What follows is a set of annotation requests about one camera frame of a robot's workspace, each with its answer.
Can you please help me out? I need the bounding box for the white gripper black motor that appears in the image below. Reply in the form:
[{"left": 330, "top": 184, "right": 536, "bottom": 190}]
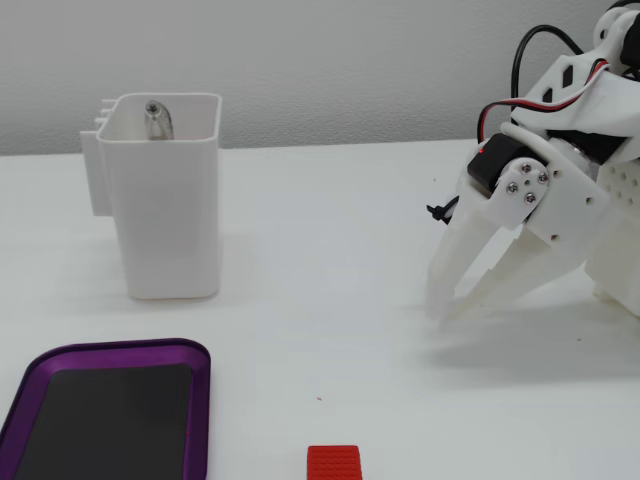
[{"left": 427, "top": 133, "right": 610, "bottom": 327}]

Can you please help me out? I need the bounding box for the clear ballpoint pen black grip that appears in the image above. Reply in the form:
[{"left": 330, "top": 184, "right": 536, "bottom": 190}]
[{"left": 143, "top": 99, "right": 176, "bottom": 143}]

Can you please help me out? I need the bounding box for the white plastic pen holder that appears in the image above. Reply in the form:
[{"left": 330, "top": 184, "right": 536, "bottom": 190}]
[{"left": 78, "top": 92, "right": 224, "bottom": 301}]

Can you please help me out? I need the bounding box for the black zip tie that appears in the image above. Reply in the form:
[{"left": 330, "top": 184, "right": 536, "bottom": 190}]
[{"left": 426, "top": 196, "right": 460, "bottom": 227}]

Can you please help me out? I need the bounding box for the red textured rectangular block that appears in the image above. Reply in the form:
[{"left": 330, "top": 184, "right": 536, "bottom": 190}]
[{"left": 306, "top": 444, "right": 363, "bottom": 480}]

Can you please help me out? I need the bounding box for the purple metal tray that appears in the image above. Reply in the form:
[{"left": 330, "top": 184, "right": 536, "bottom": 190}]
[{"left": 0, "top": 338, "right": 212, "bottom": 480}]

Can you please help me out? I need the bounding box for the red white black servo wire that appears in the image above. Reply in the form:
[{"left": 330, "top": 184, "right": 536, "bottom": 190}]
[{"left": 477, "top": 58, "right": 612, "bottom": 151}]

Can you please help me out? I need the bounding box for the black cable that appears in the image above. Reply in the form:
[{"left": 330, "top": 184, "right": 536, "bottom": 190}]
[{"left": 509, "top": 24, "right": 587, "bottom": 101}]

